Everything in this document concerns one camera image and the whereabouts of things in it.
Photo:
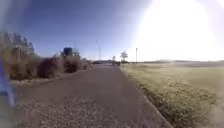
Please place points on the thin pole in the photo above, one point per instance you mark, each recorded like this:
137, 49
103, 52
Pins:
136, 55

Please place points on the dry grass verge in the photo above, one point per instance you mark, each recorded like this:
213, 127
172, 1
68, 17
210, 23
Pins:
36, 79

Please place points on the small distant tree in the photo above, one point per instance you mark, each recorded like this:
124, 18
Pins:
124, 55

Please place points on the dry grass field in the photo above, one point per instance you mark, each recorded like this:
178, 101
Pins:
180, 83

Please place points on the grey asphalt path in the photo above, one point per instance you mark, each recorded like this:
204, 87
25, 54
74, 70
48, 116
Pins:
95, 96

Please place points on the row of brown bushes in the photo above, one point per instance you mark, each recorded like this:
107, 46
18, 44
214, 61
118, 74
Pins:
46, 66

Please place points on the dark tree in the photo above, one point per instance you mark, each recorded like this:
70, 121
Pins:
68, 51

